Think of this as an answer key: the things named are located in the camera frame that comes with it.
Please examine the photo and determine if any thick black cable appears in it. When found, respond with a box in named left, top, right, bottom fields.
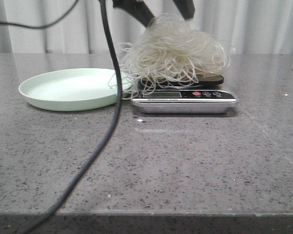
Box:
left=19, top=0, right=124, bottom=234

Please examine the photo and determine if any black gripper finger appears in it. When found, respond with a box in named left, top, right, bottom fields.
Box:
left=113, top=0, right=154, bottom=28
left=173, top=0, right=195, bottom=20

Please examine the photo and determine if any white vermicelli noodle bundle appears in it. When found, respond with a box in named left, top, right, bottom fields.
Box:
left=120, top=14, right=230, bottom=99

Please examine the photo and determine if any pale green round plate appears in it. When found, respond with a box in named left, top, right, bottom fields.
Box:
left=18, top=68, right=133, bottom=112

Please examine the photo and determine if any white pleated curtain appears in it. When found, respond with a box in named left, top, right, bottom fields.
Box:
left=0, top=0, right=293, bottom=54

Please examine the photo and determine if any thin black cable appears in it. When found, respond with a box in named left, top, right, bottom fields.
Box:
left=0, top=0, right=79, bottom=30

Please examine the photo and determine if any silver digital kitchen scale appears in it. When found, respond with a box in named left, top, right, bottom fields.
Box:
left=131, top=75, right=238, bottom=114

